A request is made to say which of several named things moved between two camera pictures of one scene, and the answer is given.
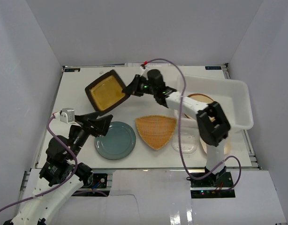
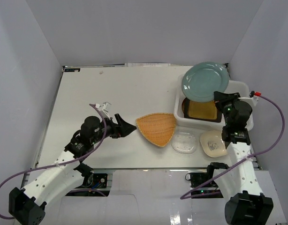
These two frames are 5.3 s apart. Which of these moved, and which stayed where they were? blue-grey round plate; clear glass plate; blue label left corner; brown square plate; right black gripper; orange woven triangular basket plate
Moved: right black gripper; blue-grey round plate; brown square plate
Stayed: orange woven triangular basket plate; blue label left corner; clear glass plate
